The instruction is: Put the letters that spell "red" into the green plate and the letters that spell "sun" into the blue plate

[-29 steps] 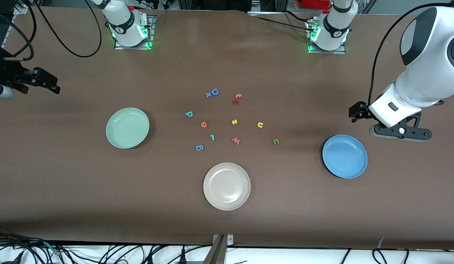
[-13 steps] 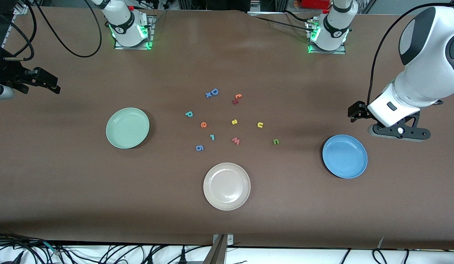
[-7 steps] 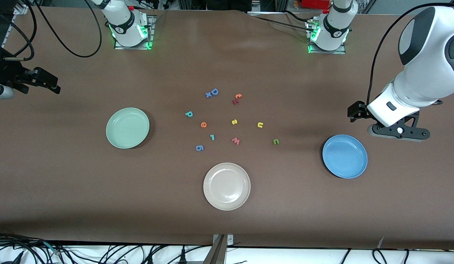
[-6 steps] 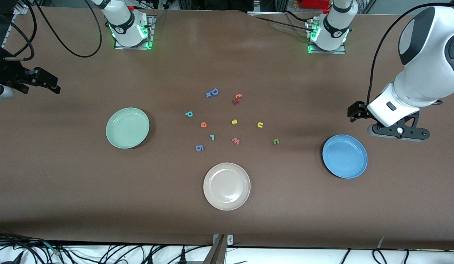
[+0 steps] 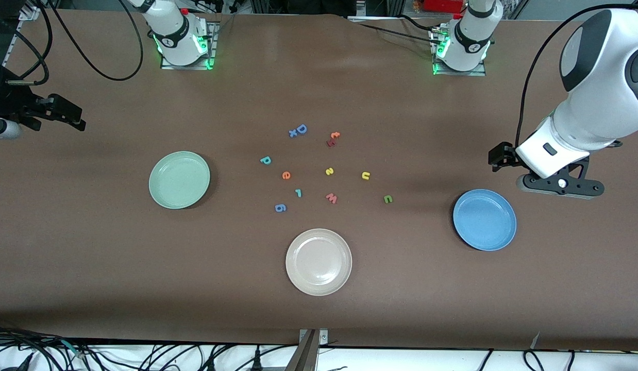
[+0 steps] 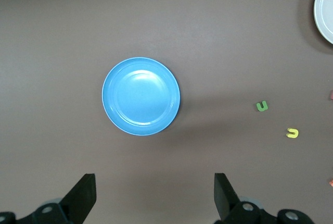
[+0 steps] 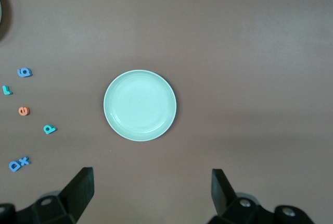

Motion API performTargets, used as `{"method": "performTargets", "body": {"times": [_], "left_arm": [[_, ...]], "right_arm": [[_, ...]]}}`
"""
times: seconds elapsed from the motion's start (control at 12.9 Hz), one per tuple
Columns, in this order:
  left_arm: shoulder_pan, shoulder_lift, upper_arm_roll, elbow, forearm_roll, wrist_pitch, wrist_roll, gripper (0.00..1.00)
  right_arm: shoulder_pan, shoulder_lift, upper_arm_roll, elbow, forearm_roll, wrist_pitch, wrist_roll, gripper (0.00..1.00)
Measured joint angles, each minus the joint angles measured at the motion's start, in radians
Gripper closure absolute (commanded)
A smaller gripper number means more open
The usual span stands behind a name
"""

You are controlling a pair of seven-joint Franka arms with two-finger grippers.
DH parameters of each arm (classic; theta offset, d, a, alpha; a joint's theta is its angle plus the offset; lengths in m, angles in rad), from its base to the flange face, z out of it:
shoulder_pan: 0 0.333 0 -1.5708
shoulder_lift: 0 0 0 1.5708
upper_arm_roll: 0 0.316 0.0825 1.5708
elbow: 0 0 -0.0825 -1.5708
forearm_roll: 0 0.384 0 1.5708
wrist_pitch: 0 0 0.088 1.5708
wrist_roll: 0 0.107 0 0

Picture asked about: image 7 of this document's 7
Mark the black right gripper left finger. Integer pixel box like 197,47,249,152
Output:
0,167,94,224

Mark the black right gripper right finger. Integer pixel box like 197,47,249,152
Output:
207,168,314,224

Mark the teal foam letter p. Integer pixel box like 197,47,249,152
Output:
43,124,57,135

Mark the blue foam letter D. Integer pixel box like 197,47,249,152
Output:
8,160,21,172

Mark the mint green round plate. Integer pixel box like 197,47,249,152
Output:
103,69,177,142

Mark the blue foam digit six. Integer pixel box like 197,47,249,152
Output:
17,67,33,78

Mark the brown table cover mat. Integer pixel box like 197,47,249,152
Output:
0,0,333,224

